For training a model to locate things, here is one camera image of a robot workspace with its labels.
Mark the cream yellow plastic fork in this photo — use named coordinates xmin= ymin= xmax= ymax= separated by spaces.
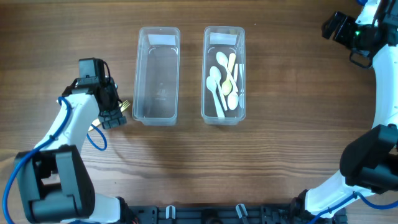
xmin=88 ymin=100 xmax=131 ymax=132

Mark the translucent white plastic spoon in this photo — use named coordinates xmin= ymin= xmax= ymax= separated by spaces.
xmin=210 ymin=66 xmax=228 ymax=111

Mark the cream yellow plastic spoon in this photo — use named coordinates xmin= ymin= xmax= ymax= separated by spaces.
xmin=219 ymin=52 xmax=236 ymax=96

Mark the white spoon low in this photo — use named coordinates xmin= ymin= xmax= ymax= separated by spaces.
xmin=216 ymin=52 xmax=238 ymax=92

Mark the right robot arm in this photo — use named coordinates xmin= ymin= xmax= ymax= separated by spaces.
xmin=289 ymin=0 xmax=397 ymax=223

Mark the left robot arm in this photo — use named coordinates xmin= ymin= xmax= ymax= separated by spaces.
xmin=2 ymin=58 xmax=126 ymax=223

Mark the left clear plastic container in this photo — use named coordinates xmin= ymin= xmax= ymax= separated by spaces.
xmin=132 ymin=27 xmax=180 ymax=126

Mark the clear plastic container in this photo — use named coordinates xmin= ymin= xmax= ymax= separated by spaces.
xmin=132 ymin=27 xmax=180 ymax=126
xmin=201 ymin=26 xmax=246 ymax=126

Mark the right clear plastic container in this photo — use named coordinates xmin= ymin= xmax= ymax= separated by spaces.
xmin=201 ymin=26 xmax=246 ymax=126

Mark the left blue cable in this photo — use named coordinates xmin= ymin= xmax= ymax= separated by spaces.
xmin=2 ymin=96 xmax=108 ymax=224

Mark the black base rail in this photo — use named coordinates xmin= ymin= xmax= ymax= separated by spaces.
xmin=124 ymin=203 xmax=348 ymax=224

